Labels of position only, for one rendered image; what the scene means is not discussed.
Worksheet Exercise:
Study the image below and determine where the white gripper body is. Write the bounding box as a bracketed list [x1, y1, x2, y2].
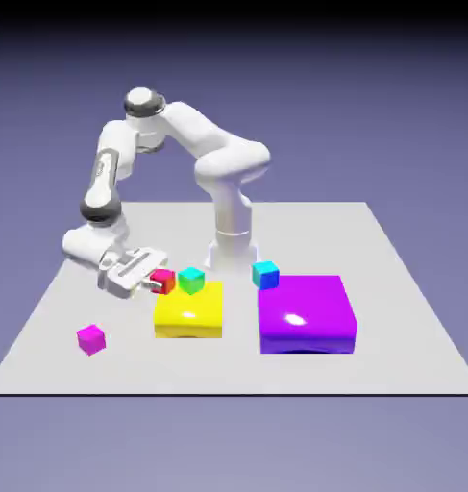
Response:
[106, 247, 169, 300]

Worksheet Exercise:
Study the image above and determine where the small red cube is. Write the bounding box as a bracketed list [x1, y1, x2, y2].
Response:
[149, 268, 177, 296]

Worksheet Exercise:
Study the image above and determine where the small green cube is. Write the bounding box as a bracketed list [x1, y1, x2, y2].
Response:
[177, 266, 207, 296]

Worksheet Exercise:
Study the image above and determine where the small magenta cube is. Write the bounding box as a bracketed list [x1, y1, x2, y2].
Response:
[76, 323, 107, 357]

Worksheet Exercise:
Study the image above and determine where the small blue cube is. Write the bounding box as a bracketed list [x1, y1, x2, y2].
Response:
[251, 259, 281, 291]

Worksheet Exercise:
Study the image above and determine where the large yellow box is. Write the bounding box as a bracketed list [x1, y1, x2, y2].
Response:
[153, 280, 224, 340]

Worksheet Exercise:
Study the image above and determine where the large purple box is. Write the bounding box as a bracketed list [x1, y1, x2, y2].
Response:
[257, 274, 358, 356]

